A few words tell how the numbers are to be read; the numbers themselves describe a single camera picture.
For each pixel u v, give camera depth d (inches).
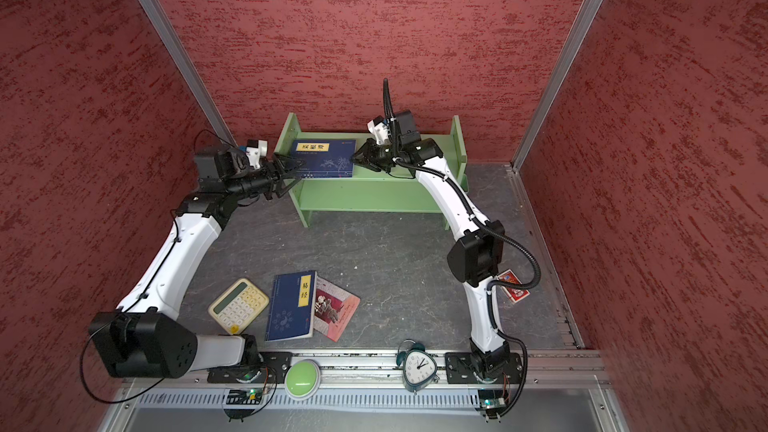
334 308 32.8
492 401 27.7
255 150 27.4
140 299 16.2
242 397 28.4
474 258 21.0
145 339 15.4
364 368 29.8
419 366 28.0
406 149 25.2
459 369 29.1
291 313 32.0
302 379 27.9
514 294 33.5
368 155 28.4
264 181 25.9
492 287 22.7
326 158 31.9
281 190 28.0
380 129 30.4
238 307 32.5
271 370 28.6
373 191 37.6
